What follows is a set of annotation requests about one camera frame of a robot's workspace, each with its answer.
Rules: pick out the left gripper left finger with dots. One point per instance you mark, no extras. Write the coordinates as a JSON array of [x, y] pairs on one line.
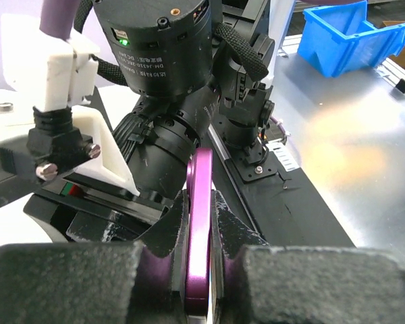
[[67, 282]]

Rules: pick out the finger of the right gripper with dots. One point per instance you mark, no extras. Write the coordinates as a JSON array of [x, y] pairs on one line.
[[228, 233]]

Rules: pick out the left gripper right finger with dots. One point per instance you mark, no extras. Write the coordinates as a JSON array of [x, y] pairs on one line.
[[314, 285]]

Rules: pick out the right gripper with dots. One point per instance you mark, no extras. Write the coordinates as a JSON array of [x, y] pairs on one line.
[[83, 214]]

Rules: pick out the purple phone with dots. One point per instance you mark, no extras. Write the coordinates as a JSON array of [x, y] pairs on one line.
[[184, 287]]

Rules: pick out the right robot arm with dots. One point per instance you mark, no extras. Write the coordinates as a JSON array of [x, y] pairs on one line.
[[187, 65]]

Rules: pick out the blue plastic bin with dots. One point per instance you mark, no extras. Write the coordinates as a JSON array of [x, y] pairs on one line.
[[338, 39]]

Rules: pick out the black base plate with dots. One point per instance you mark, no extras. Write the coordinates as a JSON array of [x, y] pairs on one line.
[[290, 213]]

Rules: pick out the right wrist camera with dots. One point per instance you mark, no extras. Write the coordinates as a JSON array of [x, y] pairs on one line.
[[47, 128]]

